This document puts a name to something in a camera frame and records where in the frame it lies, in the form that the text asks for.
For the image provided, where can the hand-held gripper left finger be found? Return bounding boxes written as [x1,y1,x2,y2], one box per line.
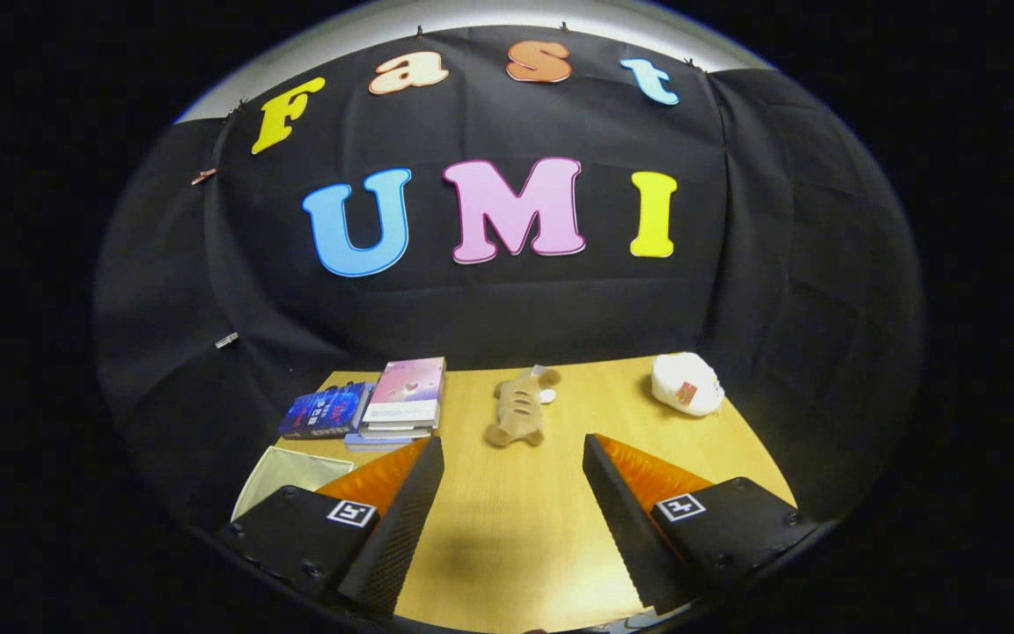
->
[217,436,446,619]

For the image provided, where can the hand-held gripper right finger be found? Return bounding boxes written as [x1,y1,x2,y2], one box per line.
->
[582,432,820,617]

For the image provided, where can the light blue paperback book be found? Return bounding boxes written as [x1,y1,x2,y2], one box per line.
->
[344,431,420,453]

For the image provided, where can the white paperback book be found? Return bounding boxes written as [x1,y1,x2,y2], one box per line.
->
[357,421,437,441]

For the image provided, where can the dark blue book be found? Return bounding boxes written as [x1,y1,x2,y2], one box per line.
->
[278,380,374,439]

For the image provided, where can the pink cover book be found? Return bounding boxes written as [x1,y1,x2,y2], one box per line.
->
[361,357,447,430]

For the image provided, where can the tan striped plush toy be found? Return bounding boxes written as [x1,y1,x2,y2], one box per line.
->
[484,365,562,449]

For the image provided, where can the white plush toy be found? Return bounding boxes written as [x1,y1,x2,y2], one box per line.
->
[651,352,726,417]

